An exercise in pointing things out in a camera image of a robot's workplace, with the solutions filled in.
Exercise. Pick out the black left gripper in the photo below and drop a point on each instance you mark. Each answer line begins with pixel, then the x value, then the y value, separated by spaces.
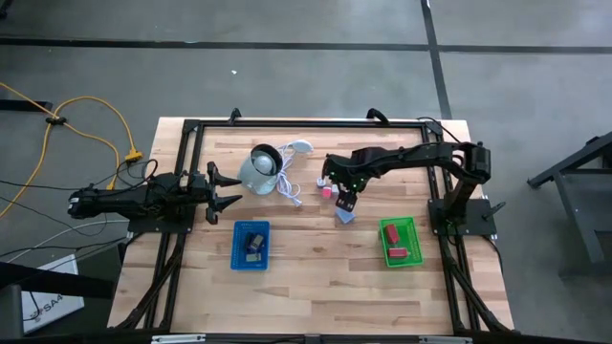
pixel 196 198

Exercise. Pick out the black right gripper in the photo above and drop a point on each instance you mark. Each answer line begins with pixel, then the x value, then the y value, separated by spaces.
pixel 346 169

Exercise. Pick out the blue-grey multiport charger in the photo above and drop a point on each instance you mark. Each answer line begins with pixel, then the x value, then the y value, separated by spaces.
pixel 345 218

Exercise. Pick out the pink small charger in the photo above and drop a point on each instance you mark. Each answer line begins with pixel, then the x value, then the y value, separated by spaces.
pixel 326 192

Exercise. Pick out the red wall charger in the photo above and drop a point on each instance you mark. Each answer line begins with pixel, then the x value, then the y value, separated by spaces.
pixel 392 233
pixel 398 252

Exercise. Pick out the blue digital timer black clip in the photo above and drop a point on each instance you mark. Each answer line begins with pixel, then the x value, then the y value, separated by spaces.
pixel 258 240

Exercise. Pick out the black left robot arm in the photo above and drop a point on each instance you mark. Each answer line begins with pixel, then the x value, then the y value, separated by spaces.
pixel 119 203

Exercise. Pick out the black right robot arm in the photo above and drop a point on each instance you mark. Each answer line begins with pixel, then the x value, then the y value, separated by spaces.
pixel 421 155

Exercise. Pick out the green plastic basket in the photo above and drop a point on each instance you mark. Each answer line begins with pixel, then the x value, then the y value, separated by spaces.
pixel 413 229

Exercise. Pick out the blue plastic basket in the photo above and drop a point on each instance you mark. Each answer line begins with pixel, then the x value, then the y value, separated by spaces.
pixel 239 265

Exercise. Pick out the black beam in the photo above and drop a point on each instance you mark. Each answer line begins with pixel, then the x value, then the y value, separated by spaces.
pixel 48 284

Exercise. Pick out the white printed box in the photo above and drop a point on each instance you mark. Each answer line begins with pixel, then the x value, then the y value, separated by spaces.
pixel 57 310

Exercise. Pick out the black side table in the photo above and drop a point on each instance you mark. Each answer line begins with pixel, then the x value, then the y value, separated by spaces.
pixel 593 210

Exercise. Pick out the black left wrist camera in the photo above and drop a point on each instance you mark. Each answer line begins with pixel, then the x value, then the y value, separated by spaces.
pixel 197 184

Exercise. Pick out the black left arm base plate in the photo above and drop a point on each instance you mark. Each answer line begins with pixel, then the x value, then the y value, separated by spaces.
pixel 162 228

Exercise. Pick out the black aluminium table frame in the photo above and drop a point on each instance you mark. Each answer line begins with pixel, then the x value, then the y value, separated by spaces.
pixel 311 123

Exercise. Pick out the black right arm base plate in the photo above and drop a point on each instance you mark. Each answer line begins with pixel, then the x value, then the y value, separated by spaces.
pixel 480 224

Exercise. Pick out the silver table bracket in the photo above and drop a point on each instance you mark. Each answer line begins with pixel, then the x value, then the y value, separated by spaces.
pixel 444 340
pixel 177 339

